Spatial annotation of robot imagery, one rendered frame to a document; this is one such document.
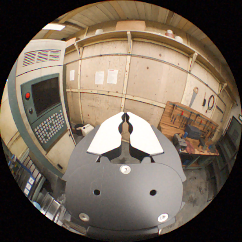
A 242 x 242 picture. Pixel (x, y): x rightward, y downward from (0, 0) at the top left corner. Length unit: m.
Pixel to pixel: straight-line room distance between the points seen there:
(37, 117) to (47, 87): 0.29
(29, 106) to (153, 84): 1.75
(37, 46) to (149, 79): 1.69
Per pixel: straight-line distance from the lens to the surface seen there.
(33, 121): 0.81
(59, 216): 1.07
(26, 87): 0.77
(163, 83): 1.58
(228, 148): 3.72
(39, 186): 1.12
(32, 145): 0.39
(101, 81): 1.78
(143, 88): 1.54
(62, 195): 1.14
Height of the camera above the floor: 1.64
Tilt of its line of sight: 32 degrees down
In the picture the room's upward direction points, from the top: 8 degrees clockwise
